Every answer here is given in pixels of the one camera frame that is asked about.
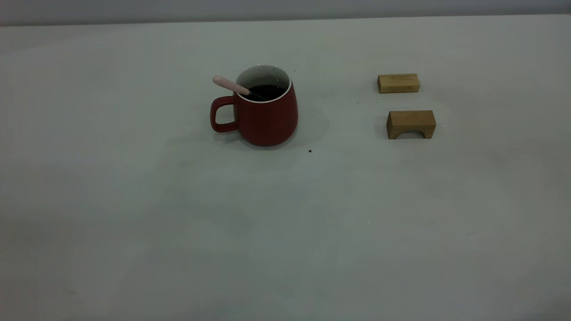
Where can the red ceramic cup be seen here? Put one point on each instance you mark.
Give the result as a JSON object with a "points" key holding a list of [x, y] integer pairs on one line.
{"points": [[267, 120]]}

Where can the flat wooden block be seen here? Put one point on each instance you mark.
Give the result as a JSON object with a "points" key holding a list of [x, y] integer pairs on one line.
{"points": [[398, 83]]}

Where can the arched wooden block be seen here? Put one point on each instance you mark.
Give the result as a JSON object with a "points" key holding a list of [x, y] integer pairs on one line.
{"points": [[410, 119]]}

